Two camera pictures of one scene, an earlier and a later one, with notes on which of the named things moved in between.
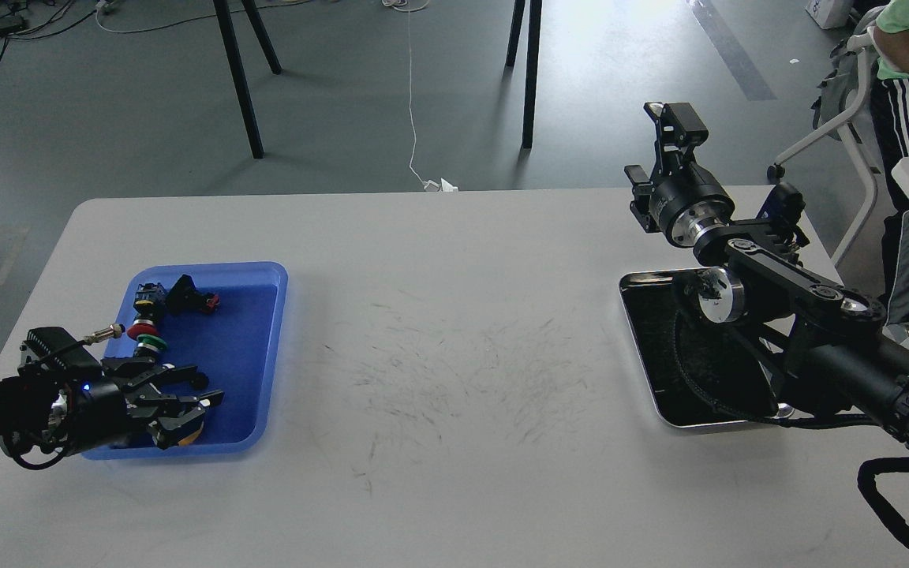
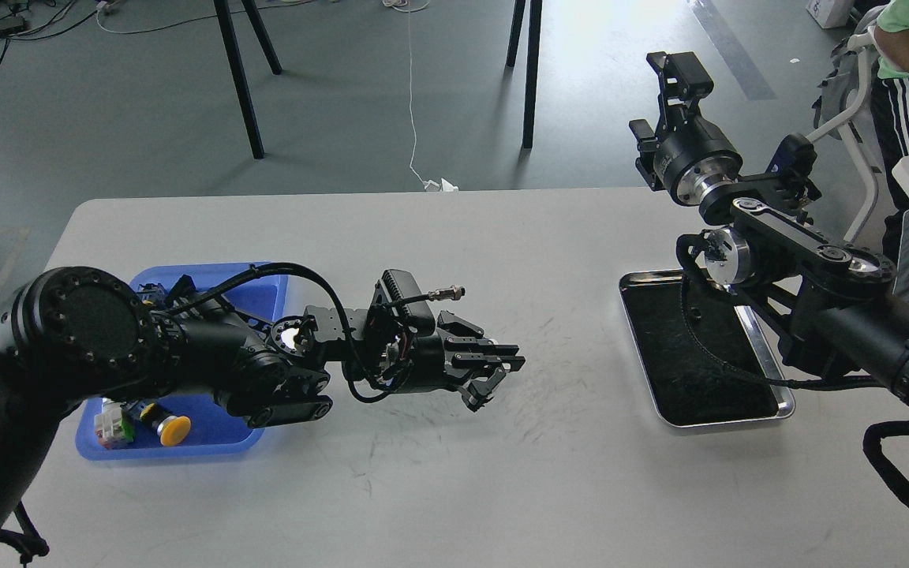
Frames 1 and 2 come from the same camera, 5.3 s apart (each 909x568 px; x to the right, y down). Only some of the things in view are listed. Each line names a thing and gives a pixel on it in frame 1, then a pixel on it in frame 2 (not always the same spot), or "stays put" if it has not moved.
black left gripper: x=87 y=416 to x=428 y=370
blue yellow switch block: x=149 y=300 stays put
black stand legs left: x=245 y=103 stays put
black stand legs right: x=533 y=43 stays put
